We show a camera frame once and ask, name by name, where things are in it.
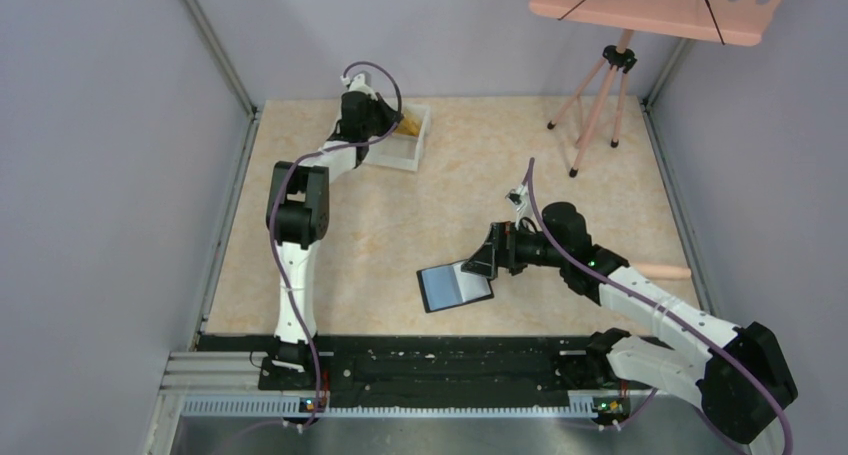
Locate orange credit card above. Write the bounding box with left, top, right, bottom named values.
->
left=395, top=108, right=423, bottom=138

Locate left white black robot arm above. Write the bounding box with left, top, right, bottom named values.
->
left=266, top=91, right=404, bottom=390

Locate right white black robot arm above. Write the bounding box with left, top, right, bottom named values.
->
left=461, top=202, right=798, bottom=453

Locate white two-compartment tray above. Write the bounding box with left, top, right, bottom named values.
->
left=364, top=103, right=432, bottom=172

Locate pink tripod stand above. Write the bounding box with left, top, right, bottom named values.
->
left=547, top=29, right=638, bottom=178

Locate pink perforated board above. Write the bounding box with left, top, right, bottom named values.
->
left=529, top=0, right=782, bottom=47

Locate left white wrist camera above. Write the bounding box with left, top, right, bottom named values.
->
left=341, top=71, right=376, bottom=98

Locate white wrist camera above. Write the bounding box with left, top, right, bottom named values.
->
left=341, top=71, right=376, bottom=98
left=505, top=184, right=529, bottom=211

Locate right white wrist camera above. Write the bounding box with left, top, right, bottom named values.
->
left=505, top=184, right=529, bottom=211

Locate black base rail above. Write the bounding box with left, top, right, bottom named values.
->
left=258, top=332, right=654, bottom=412

